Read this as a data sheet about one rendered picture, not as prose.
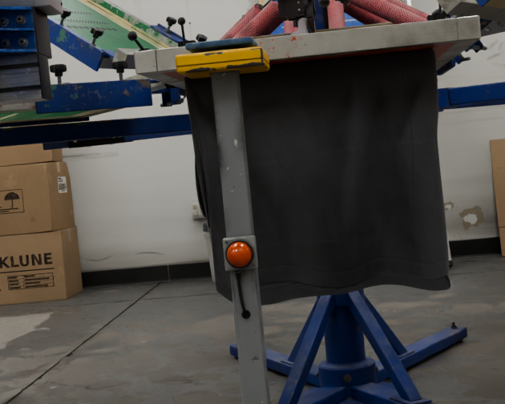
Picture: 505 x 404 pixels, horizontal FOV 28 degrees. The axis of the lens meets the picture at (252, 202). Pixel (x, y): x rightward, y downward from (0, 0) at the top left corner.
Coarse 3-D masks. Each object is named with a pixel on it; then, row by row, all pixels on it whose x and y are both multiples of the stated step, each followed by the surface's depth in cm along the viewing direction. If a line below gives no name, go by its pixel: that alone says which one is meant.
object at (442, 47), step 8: (408, 48) 173; (416, 48) 174; (424, 48) 176; (432, 48) 177; (440, 48) 179; (448, 48) 181; (328, 56) 174; (336, 56) 175; (344, 56) 177; (352, 56) 178
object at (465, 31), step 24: (408, 24) 167; (432, 24) 167; (456, 24) 167; (168, 48) 171; (264, 48) 170; (288, 48) 169; (312, 48) 169; (336, 48) 169; (360, 48) 168; (384, 48) 168; (456, 48) 182; (144, 72) 172
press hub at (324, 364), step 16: (320, 16) 308; (336, 304) 309; (336, 320) 311; (352, 320) 311; (336, 336) 312; (352, 336) 311; (336, 352) 312; (352, 352) 311; (320, 368) 315; (336, 368) 310; (352, 368) 309; (368, 368) 311; (320, 384) 317; (336, 384) 310; (352, 384) 309; (384, 384) 324; (352, 400) 308
